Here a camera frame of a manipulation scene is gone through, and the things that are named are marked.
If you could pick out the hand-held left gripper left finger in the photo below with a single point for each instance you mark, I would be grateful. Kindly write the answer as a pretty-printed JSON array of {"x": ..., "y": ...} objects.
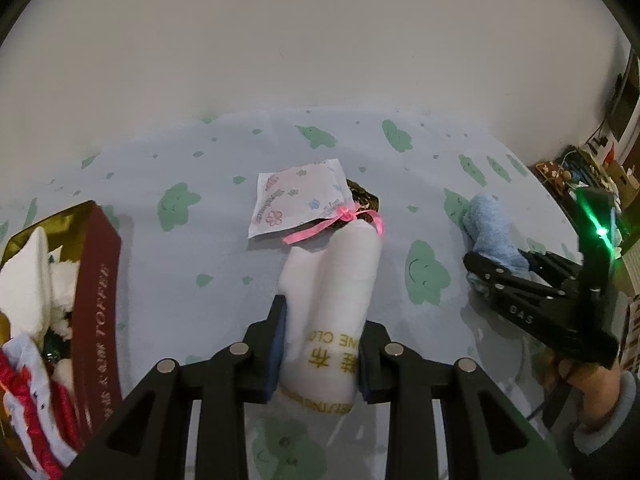
[{"x": 276, "y": 340}]

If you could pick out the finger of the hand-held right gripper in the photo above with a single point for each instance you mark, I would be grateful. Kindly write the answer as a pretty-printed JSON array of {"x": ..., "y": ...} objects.
[
  {"x": 520, "y": 305},
  {"x": 555, "y": 270}
]

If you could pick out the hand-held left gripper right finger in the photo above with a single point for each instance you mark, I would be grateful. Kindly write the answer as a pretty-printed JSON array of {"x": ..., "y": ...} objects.
[{"x": 367, "y": 360}]

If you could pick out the white cloth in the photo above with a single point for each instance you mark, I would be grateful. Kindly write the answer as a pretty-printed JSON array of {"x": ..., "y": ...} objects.
[{"x": 330, "y": 300}]

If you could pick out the light blue towel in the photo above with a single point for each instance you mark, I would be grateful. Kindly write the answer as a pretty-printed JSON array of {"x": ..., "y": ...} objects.
[{"x": 487, "y": 225}]

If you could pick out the red tin box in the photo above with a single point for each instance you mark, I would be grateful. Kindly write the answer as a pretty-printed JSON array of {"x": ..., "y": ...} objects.
[{"x": 97, "y": 310}]

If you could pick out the white plush toy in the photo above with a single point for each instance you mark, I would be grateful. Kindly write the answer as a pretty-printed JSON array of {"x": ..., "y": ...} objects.
[{"x": 62, "y": 285}]

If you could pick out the person's right forearm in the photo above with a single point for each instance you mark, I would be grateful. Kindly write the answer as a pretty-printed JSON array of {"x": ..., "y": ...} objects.
[{"x": 610, "y": 445}]

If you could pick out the person's right hand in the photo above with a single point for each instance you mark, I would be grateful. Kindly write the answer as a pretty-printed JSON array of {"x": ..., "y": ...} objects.
[{"x": 595, "y": 395}]

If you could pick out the cluttered side table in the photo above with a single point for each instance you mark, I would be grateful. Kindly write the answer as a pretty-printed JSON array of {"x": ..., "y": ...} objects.
[{"x": 555, "y": 170}]

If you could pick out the white floral print packet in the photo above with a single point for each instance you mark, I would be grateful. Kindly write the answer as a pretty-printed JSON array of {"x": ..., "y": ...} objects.
[{"x": 295, "y": 195}]

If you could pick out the dark pouch with pink ribbon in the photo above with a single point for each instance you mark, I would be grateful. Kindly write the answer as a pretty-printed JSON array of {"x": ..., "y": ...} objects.
[{"x": 365, "y": 197}]

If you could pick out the red white knitted sock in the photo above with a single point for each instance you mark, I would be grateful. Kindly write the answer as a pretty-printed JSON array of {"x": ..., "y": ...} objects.
[{"x": 30, "y": 395}]

